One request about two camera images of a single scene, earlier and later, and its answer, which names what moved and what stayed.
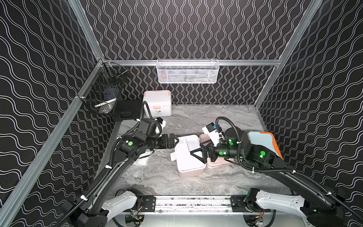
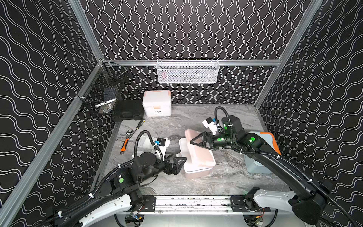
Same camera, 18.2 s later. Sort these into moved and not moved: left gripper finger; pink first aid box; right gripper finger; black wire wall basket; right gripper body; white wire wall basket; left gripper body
Moved: right gripper body; pink first aid box; left gripper body; left gripper finger; right gripper finger
Not moved: white wire wall basket; black wire wall basket
